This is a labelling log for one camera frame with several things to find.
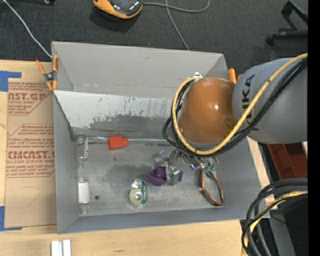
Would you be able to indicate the clear glass bottle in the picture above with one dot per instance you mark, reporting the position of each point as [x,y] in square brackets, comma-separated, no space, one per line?
[81,147]

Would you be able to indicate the brown cardboard board red print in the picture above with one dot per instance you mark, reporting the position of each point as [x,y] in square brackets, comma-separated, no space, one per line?
[30,190]

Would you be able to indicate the clear bottle with white label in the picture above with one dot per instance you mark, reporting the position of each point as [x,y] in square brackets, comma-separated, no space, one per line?
[83,192]

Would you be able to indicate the purple plastic toy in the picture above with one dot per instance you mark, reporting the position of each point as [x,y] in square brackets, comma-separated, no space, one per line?
[156,176]

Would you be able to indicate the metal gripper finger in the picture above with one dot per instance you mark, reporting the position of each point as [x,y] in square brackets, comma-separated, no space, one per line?
[161,157]
[173,176]

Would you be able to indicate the brown sunglasses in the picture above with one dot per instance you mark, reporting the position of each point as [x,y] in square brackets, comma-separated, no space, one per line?
[220,197]

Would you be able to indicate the red plastic block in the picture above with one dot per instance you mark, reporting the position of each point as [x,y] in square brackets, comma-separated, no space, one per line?
[117,143]

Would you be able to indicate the grey metal bin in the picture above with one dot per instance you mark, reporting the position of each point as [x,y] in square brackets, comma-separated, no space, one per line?
[112,172]

